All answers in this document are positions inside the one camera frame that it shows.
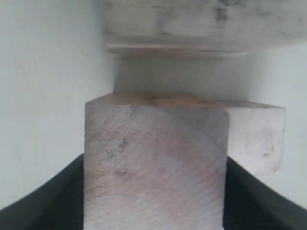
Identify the largest wooden cube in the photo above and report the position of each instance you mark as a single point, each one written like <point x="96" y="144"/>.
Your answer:
<point x="202" y="27"/>

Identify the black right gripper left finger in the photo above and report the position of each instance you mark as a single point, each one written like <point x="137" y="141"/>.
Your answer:
<point x="24" y="212"/>

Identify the second-largest wooden cube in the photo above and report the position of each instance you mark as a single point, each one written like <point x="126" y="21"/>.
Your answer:
<point x="159" y="162"/>

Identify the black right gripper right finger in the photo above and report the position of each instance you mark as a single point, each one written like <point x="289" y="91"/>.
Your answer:
<point x="249" y="204"/>

